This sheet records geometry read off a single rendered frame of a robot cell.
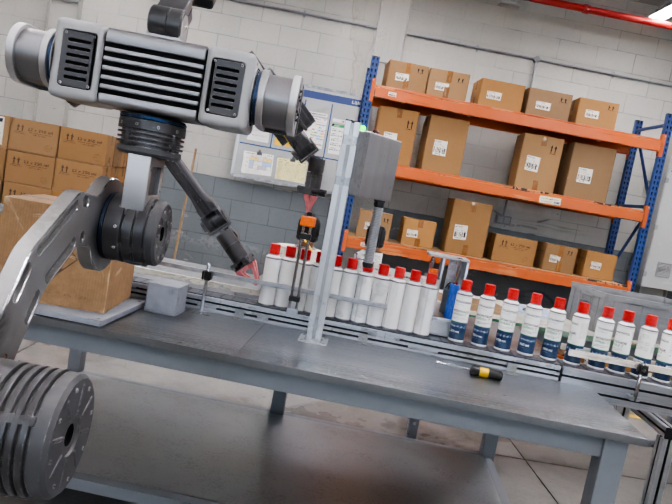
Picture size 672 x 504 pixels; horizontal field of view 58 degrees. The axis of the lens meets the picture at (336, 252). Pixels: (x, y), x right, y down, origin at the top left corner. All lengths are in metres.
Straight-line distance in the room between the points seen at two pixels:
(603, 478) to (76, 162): 4.37
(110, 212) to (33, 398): 0.51
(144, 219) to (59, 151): 3.96
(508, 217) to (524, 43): 1.77
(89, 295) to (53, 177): 3.53
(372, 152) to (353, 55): 4.67
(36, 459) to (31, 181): 4.47
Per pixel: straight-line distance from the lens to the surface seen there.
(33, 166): 5.29
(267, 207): 6.33
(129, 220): 1.30
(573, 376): 2.09
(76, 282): 1.78
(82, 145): 5.19
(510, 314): 2.02
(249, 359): 1.59
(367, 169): 1.80
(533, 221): 6.70
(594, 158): 6.10
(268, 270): 1.98
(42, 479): 0.93
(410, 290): 1.97
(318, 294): 1.83
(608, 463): 1.77
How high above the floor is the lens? 1.29
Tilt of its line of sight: 6 degrees down
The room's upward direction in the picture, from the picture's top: 10 degrees clockwise
